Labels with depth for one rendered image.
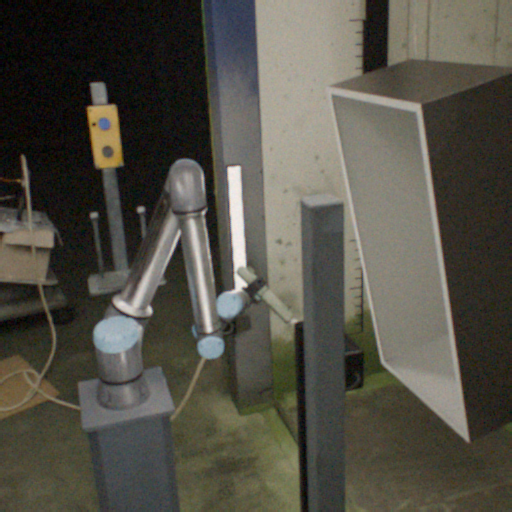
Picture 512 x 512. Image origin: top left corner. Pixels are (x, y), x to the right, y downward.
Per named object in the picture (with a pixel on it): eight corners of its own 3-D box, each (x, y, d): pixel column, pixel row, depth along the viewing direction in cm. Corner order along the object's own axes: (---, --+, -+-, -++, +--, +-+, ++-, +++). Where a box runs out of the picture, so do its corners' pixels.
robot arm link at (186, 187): (201, 171, 207) (229, 359, 230) (200, 163, 218) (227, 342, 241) (164, 176, 206) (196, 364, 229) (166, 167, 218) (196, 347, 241)
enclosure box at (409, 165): (450, 332, 288) (411, 58, 241) (551, 403, 235) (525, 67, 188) (381, 363, 280) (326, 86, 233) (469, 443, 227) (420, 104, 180)
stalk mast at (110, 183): (144, 407, 340) (104, 82, 285) (146, 413, 334) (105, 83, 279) (132, 409, 338) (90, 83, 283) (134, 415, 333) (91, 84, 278)
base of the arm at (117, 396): (99, 415, 221) (95, 389, 218) (95, 387, 238) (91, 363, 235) (155, 403, 226) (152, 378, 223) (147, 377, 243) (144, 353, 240)
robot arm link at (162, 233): (93, 348, 235) (171, 158, 216) (99, 326, 252) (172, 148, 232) (133, 361, 239) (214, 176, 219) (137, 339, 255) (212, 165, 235)
